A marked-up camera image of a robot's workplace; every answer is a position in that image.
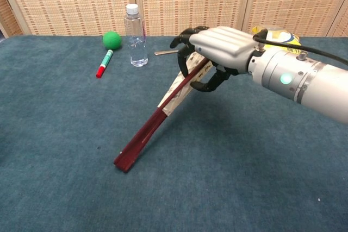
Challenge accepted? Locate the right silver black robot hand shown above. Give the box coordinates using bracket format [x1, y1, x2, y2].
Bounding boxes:
[170, 26, 259, 92]

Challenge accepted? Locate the red folding paper fan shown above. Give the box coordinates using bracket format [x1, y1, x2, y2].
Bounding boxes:
[113, 51, 214, 173]

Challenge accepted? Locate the beige flat stick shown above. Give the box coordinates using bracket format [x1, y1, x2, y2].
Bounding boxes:
[154, 49, 180, 56]

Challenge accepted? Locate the yellow snack bag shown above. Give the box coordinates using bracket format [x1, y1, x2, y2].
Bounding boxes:
[251, 25, 302, 53]

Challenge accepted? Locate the clear plastic water bottle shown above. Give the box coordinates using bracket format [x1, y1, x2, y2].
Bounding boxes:
[123, 3, 149, 67]

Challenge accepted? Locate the green foam ball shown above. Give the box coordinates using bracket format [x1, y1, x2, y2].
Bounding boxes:
[102, 30, 122, 51]

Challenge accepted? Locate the green red marker pen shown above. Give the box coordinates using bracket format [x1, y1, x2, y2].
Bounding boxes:
[95, 49, 114, 79]

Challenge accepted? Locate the teal table cover cloth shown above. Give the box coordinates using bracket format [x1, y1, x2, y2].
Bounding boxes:
[0, 35, 348, 232]

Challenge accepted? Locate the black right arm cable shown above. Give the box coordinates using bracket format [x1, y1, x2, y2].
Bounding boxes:
[252, 29, 348, 66]

